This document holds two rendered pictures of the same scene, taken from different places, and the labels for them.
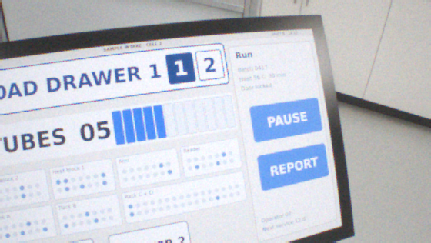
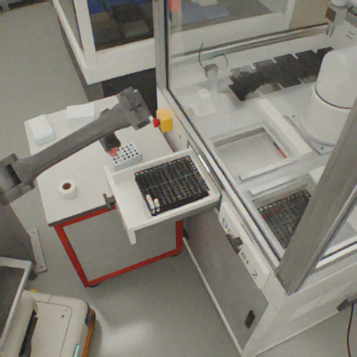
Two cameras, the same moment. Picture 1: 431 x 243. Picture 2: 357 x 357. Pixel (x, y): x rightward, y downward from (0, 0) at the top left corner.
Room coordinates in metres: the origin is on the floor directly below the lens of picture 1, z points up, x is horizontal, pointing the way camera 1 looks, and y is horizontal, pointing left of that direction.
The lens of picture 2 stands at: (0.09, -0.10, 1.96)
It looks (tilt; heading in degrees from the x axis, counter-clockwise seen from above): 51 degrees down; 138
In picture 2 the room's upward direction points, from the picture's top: straight up
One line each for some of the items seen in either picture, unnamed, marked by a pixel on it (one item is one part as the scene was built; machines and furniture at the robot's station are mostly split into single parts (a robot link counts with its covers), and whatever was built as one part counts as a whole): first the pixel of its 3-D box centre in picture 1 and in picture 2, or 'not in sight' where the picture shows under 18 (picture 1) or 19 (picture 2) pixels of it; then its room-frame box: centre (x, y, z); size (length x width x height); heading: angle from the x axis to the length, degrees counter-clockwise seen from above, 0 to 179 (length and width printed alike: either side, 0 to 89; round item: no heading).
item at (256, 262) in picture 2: not in sight; (241, 244); (-0.22, 0.46, 0.87); 0.29 x 0.02 x 0.11; 161
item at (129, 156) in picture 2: not in sight; (123, 156); (-0.86, 0.44, 0.78); 0.12 x 0.08 x 0.04; 79
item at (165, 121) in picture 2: not in sight; (163, 120); (-0.83, 0.65, 0.88); 0.07 x 0.05 x 0.07; 161
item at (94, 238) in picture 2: not in sight; (110, 196); (-1.00, 0.40, 0.38); 0.62 x 0.58 x 0.76; 161
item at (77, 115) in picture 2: not in sight; (80, 115); (-1.20, 0.45, 0.79); 0.13 x 0.09 x 0.05; 56
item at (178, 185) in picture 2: not in sight; (170, 186); (-0.55, 0.44, 0.87); 0.22 x 0.18 x 0.06; 71
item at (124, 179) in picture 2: not in sight; (173, 186); (-0.55, 0.45, 0.86); 0.40 x 0.26 x 0.06; 71
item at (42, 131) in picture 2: not in sight; (41, 129); (-1.25, 0.26, 0.78); 0.15 x 0.10 x 0.04; 168
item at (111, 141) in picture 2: not in sight; (107, 135); (-0.87, 0.40, 0.92); 0.10 x 0.07 x 0.07; 168
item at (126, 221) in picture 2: not in sight; (119, 203); (-0.62, 0.25, 0.87); 0.29 x 0.02 x 0.11; 161
